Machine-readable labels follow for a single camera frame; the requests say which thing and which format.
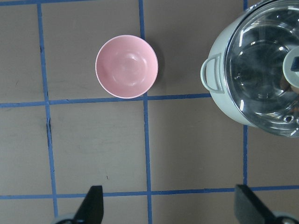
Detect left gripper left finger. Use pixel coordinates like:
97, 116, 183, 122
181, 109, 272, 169
74, 185, 104, 224

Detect pink bowl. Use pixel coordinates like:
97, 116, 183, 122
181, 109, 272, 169
95, 35, 158, 99

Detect brown egg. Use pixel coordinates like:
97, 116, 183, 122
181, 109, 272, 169
280, 75, 299, 94

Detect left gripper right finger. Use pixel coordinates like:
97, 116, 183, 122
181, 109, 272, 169
235, 185, 279, 224

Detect pale green electric pot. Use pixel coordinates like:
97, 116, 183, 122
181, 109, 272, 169
200, 18, 299, 129

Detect glass pot lid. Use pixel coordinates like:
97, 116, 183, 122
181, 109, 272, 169
225, 0, 299, 138

